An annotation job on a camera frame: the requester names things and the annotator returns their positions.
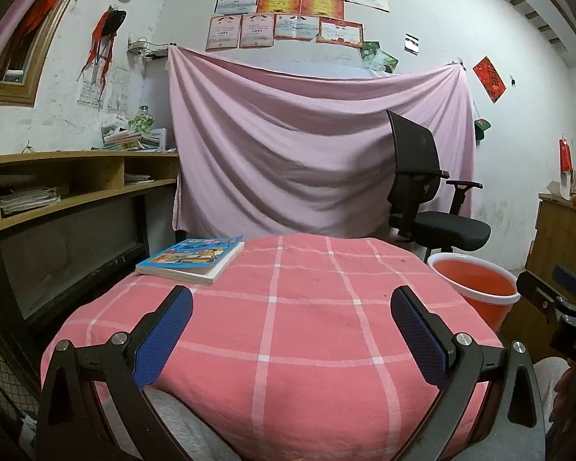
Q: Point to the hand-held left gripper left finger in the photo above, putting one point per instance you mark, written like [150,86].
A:
[165,336]

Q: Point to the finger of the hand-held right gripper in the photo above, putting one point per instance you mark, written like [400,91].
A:
[571,278]
[540,295]

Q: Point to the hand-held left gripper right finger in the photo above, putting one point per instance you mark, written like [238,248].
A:
[417,336]

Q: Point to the orange plastic bucket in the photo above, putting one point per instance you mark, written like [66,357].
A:
[480,305]

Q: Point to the person's right hand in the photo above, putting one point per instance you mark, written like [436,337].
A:
[569,394]

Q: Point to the wooden cabinet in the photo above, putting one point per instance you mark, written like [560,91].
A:
[561,235]

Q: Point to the blue illustrated book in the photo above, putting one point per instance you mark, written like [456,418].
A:
[192,257]

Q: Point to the black office chair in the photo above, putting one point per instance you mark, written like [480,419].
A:
[446,230]

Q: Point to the pink checked tablecloth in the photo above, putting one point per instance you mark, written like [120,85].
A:
[307,321]

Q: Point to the red white hanging ornament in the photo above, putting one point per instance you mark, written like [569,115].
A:
[565,156]

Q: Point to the thin pile of papers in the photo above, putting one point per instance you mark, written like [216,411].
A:
[138,179]

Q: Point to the dark wicker chair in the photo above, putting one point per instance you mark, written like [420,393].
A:
[0,360]

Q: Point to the green red hanging ornament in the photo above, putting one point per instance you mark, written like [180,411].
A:
[482,126]

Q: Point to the stack of loose papers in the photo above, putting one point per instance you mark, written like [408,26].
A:
[29,200]

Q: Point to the wooden shelf desk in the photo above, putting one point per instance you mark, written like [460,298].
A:
[77,158]

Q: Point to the stack of books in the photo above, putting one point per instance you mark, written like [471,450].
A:
[132,140]

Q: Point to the glass jar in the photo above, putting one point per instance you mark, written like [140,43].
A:
[143,121]

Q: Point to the white packet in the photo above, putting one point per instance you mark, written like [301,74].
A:
[114,126]

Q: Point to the pink hanging sheet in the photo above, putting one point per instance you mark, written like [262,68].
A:
[288,153]

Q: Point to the green photo print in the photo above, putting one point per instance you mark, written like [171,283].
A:
[368,49]
[388,62]

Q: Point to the red black kite decoration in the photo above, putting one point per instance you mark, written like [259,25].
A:
[106,26]

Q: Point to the red paper wall decoration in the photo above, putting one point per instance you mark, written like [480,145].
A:
[489,78]

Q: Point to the white paper wall chart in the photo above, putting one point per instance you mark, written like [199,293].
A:
[91,93]
[117,91]

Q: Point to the black white wall card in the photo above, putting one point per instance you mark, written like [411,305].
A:
[412,44]

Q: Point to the wooden window frame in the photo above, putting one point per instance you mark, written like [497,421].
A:
[9,96]

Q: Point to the group of wall certificates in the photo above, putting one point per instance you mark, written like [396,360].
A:
[288,26]

